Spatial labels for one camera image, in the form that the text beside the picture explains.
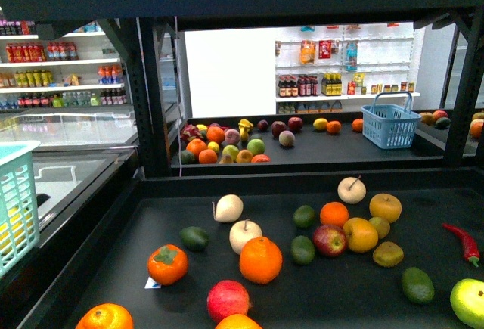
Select light teal shopping basket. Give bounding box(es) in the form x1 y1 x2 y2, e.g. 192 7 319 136
0 141 40 276

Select yellow lemon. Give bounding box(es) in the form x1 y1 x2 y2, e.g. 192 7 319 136
1 206 28 256

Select pile of fruit behind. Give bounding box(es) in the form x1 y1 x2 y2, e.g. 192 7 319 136
175 119 271 166

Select white pear lying sideways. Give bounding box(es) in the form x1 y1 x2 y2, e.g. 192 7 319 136
212 194 244 223

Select white pear with stem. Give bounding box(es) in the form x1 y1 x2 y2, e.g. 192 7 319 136
229 219 262 255

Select green lime upper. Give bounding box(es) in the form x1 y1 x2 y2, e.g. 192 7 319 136
293 205 316 229

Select green lime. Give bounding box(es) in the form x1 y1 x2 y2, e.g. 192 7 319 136
290 235 315 265
293 205 316 229

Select dark green avocado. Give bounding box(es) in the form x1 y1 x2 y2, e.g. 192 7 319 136
179 226 209 252

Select round orange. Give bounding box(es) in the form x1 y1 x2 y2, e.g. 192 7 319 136
320 201 349 228

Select large bumpy orange centre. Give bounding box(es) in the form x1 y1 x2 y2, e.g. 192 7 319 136
239 236 283 284

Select black fruit tray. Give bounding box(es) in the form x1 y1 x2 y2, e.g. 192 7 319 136
20 168 483 328

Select white pear back right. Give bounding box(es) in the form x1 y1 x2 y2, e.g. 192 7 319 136
337 176 367 205

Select green lime lower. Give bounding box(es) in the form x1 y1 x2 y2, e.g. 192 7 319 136
290 235 315 265

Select red apple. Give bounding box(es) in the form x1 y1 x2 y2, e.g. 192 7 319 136
312 225 347 257

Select orange persimmon with leaf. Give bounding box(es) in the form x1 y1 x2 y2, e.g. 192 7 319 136
147 244 189 286

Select yellow orange apple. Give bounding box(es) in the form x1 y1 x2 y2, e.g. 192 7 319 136
343 217 379 253

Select small blue basket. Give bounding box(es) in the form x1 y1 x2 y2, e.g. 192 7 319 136
361 91 421 150

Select red pomegranate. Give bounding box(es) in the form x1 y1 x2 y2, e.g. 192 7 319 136
206 280 251 323

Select yellow apple back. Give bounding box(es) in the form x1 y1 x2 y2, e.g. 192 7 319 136
369 193 402 223

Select glass top freezer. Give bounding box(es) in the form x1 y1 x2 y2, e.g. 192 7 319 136
1 106 138 247

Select small yellow green fruit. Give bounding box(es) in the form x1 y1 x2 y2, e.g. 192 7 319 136
369 216 390 240

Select small white blue tag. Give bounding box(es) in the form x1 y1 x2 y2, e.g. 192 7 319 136
144 277 161 289

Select bumpy orange front right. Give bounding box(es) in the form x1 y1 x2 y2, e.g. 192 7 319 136
216 314 262 329

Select brownish yellow pear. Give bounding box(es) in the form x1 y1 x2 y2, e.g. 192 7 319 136
372 241 404 268

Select bumpy orange front left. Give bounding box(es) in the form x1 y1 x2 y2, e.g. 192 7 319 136
76 303 134 329

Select green avocado right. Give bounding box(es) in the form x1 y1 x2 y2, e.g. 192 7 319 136
401 267 435 305

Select red chili pepper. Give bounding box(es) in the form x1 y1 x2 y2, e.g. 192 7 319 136
442 223 480 268

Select green yellow apple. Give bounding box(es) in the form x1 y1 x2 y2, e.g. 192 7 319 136
450 278 484 328

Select black metal shelf post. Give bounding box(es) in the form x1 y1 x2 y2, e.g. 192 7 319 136
137 17 174 178

